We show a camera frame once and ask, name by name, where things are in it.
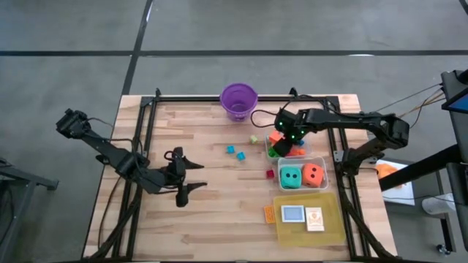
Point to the purple bucket with face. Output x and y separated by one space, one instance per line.
239 102

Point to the small red toy block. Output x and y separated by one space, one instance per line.
270 174

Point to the yellow translucent tray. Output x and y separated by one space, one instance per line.
329 237

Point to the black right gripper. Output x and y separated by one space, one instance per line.
298 122

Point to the orange foam die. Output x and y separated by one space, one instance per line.
313 175

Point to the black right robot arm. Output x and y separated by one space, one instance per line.
347 118

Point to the teal foam die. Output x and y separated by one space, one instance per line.
291 178

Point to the grey metal stand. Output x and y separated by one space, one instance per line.
25 179

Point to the grey side table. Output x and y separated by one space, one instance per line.
448 233

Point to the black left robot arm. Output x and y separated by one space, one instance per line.
109 153

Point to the orange toy block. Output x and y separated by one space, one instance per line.
298 151

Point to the dark grey monitor stand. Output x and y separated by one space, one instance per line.
459 131

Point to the orange-yellow long toy block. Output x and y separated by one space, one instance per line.
270 214

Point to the orange cloth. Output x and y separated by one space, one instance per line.
387 171

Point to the pale green small block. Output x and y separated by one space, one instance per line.
253 139

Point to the clear plastic bin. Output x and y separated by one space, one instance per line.
309 155

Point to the black diagonal bar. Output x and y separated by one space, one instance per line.
420 170

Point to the white plastic bin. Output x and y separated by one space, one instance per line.
302 159

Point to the white paper sheet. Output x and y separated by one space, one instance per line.
402 193

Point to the blue-screen tablet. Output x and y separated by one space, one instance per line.
459 104

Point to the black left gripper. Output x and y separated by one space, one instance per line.
180 175

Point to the white rounded object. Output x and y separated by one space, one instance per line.
437 204

